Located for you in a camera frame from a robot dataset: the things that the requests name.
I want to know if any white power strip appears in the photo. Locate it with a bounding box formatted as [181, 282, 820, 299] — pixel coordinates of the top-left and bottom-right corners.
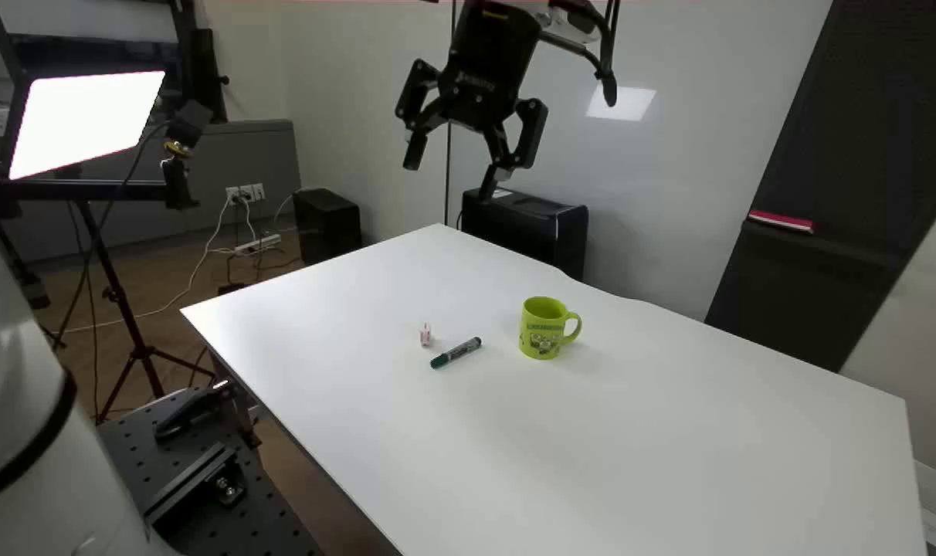
[232, 231, 285, 257]

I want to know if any pink item on cabinet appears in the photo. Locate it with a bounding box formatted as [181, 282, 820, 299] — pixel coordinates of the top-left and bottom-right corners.
[748, 207, 818, 238]

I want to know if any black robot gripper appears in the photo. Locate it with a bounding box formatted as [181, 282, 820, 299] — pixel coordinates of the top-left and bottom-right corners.
[395, 0, 551, 201]

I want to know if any black perforated breadboard base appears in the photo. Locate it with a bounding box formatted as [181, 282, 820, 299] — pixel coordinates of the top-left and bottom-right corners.
[98, 378, 326, 556]

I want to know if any black metal frame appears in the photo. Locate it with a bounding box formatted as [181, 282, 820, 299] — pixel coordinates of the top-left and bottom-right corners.
[163, 0, 232, 125]

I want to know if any dark tall cabinet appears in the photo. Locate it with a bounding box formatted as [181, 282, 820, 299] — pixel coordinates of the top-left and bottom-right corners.
[704, 0, 936, 373]

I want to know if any bright studio light panel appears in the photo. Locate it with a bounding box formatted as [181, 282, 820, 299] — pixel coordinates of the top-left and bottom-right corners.
[6, 68, 171, 184]

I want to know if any grey wall panel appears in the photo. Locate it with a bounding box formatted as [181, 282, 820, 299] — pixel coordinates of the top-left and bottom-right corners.
[0, 117, 301, 266]

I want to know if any lime green mug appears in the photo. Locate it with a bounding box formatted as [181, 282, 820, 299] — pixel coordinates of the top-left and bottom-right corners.
[516, 293, 584, 361]

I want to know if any white power cable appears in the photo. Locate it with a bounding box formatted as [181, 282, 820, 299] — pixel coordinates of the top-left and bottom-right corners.
[92, 194, 285, 334]

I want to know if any black clamp handle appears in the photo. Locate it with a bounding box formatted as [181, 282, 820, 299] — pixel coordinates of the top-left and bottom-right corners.
[152, 382, 234, 447]

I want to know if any small black box unit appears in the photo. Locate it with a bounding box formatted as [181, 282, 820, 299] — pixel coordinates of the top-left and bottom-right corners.
[290, 184, 363, 266]

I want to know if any black tripod stand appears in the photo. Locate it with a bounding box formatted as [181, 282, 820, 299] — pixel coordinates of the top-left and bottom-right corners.
[44, 194, 224, 427]

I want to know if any black mounting bracket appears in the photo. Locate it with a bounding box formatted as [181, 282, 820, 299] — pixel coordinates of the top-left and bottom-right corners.
[141, 441, 251, 520]

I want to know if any large black box unit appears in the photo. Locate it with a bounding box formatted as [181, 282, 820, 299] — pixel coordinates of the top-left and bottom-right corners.
[460, 184, 589, 284]

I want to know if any black camera on stand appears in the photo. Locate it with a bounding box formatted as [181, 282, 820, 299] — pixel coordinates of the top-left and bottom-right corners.
[157, 98, 215, 212]

